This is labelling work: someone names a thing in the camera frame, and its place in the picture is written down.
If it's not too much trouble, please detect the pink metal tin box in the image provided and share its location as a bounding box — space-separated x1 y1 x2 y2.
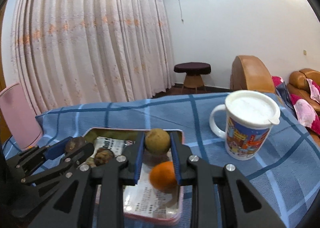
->
83 128 183 226

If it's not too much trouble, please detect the brown leather sofa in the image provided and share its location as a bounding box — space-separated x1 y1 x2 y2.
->
287 68 319 144

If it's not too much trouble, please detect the dark round stool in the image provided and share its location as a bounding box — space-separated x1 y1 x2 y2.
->
174 62 212 93

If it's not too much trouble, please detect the brown leather armchair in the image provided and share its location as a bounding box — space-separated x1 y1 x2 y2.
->
230 55 276 93

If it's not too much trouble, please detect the pink floral blanket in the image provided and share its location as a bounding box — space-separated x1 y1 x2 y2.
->
272 76 319 136

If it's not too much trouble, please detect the dark water chestnut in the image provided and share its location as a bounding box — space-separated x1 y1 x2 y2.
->
65 136 87 155
94 148 115 167

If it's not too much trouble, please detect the white printed mug with lid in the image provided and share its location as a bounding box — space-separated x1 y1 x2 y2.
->
209 90 280 161

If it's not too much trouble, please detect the large orange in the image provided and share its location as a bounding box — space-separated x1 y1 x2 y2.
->
149 161 177 191

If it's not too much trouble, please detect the air conditioner cable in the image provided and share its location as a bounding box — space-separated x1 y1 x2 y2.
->
177 0 185 23

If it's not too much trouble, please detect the floral pink curtain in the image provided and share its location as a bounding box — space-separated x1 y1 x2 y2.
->
10 0 175 114

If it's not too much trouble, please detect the pink electric kettle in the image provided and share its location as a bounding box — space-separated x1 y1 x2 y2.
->
1 82 43 151

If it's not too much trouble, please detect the small yellow-brown longan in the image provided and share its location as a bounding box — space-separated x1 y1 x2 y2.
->
145 128 171 155

